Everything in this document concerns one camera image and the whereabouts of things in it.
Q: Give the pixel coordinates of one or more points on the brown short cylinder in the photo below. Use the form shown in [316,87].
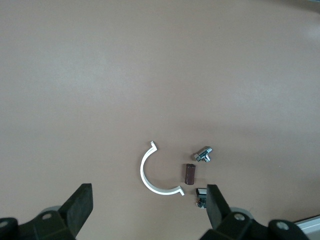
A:
[189,174]

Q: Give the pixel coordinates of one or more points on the chrome tee fitting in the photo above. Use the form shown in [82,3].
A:
[203,155]

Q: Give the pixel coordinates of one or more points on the aluminium table edge rail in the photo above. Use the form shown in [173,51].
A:
[310,226]

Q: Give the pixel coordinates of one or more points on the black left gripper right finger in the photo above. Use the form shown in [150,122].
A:
[217,210]

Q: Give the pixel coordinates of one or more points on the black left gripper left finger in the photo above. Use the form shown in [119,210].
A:
[77,207]

